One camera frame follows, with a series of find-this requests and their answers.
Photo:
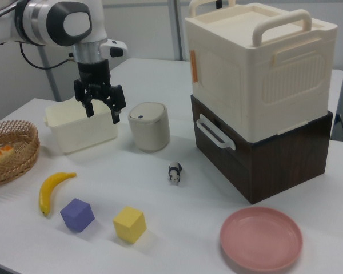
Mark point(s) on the dark wood drawer cabinet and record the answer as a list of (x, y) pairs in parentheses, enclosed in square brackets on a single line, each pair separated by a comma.
[(277, 160)]

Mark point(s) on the yellow toy banana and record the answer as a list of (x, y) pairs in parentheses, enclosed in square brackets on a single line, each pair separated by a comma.
[(50, 189)]

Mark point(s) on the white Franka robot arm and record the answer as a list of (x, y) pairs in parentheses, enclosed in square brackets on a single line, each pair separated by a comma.
[(45, 23)]

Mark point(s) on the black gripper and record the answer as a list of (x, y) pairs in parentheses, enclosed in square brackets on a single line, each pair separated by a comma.
[(93, 74)]

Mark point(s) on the translucent white plastic bin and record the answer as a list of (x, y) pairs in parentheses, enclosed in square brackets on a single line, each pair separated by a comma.
[(80, 128)]

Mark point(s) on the cream plastic storage box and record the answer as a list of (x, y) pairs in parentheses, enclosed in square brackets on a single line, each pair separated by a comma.
[(260, 71)]

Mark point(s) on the small cream trash can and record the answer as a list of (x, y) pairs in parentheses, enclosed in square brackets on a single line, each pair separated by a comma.
[(150, 127)]

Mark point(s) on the purple cube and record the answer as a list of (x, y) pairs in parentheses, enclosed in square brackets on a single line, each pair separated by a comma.
[(77, 214)]

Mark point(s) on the woven wicker basket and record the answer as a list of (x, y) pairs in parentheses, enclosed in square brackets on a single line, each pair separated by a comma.
[(14, 151)]

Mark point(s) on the small panda figurine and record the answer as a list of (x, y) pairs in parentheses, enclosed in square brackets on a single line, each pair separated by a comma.
[(175, 172)]

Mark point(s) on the yellow cube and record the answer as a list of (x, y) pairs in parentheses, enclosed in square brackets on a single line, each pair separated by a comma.
[(130, 224)]

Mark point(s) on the orange tape strip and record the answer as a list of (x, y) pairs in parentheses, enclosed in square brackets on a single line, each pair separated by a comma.
[(194, 67)]

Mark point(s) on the pink plastic plate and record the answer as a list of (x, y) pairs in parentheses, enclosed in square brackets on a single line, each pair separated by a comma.
[(260, 239)]

